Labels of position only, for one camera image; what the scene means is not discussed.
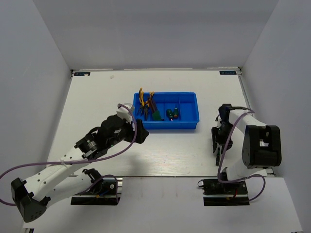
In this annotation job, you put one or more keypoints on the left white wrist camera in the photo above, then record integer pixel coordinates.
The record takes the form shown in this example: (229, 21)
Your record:
(125, 112)

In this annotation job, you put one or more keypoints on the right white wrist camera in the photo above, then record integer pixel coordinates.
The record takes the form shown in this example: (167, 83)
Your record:
(218, 121)

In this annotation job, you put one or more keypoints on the blue compartment tray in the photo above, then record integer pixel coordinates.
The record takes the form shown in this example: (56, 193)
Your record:
(187, 105)

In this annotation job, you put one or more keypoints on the yellow black needle-nose pliers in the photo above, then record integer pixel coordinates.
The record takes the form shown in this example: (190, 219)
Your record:
(146, 105)

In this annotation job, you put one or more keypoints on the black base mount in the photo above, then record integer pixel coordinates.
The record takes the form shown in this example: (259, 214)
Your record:
(223, 194)
(106, 193)

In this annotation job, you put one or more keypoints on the left blue corner label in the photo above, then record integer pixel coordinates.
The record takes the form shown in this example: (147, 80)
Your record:
(81, 74)

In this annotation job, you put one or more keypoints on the right blue corner label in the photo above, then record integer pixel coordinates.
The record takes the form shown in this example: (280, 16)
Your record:
(227, 72)

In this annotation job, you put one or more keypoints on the blue corner label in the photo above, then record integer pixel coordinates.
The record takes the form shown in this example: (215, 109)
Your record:
(227, 72)
(81, 74)

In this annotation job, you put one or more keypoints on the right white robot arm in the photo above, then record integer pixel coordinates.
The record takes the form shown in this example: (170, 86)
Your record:
(261, 148)

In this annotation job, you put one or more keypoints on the yellow black combination pliers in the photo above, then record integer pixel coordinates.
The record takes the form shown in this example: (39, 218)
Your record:
(141, 101)

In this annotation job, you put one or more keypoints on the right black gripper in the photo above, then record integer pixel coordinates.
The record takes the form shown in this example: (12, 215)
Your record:
(217, 139)

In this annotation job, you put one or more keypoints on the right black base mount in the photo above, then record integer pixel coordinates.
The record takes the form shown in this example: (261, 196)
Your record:
(223, 194)

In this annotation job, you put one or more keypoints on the green hex key set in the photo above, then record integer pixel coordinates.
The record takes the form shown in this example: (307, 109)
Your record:
(156, 115)

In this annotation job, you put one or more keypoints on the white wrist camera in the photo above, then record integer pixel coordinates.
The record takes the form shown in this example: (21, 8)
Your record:
(125, 112)
(218, 121)

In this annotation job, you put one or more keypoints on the green stubby phillips screwdriver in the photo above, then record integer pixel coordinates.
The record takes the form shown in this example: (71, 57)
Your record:
(169, 114)

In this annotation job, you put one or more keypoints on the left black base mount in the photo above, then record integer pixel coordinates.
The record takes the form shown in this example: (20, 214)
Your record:
(106, 193)

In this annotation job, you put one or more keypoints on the slim black green screwdriver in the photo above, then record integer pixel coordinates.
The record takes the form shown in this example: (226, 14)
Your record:
(217, 157)

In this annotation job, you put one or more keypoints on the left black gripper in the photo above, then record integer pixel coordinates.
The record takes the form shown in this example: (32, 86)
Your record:
(141, 133)

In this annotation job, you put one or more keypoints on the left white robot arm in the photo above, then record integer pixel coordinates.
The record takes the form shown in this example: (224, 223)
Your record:
(68, 177)

